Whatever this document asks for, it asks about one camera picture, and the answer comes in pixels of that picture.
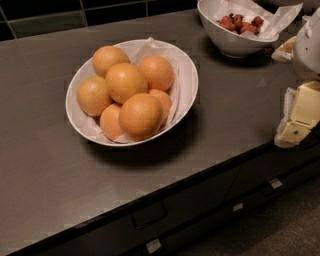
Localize top right orange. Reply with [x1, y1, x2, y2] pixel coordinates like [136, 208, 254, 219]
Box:
[138, 56, 174, 91]

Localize small hidden right orange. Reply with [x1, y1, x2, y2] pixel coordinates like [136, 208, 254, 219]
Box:
[149, 89, 172, 126]

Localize dark drawer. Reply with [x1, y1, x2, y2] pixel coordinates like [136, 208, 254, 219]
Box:
[129, 160, 319, 256]
[225, 127, 320, 201]
[8, 167, 238, 256]

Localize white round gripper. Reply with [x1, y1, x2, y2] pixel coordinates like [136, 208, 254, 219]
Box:
[271, 8, 320, 148]

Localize dark right drawer front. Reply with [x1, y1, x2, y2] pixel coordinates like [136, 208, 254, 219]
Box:
[225, 127, 320, 201]

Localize top left orange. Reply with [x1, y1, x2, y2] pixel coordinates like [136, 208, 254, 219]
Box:
[92, 46, 130, 78]

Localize bottom left orange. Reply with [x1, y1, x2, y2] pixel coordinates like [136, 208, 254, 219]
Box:
[100, 103, 123, 141]

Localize large white oval bowl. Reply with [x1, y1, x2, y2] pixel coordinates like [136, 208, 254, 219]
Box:
[65, 38, 200, 148]

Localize white paper liner in bowl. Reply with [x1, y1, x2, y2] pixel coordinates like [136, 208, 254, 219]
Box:
[66, 38, 181, 147]

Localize centre orange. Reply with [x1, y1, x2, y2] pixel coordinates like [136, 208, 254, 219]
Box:
[105, 63, 148, 104]

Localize front right orange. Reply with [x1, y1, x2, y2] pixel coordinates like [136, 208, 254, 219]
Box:
[118, 93, 164, 141]

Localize red strawberries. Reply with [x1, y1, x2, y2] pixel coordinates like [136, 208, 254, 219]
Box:
[217, 13, 264, 35]

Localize dark left drawer front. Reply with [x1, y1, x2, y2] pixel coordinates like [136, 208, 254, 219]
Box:
[8, 167, 238, 256]

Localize lower dark drawer front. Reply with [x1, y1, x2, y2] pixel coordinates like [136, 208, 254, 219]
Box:
[129, 160, 319, 256]

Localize white bowl with strawberries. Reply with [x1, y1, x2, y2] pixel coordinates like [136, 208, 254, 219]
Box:
[197, 0, 279, 58]

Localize white paper in strawberry bowl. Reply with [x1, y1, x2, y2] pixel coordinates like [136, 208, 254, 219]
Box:
[212, 0, 303, 41]

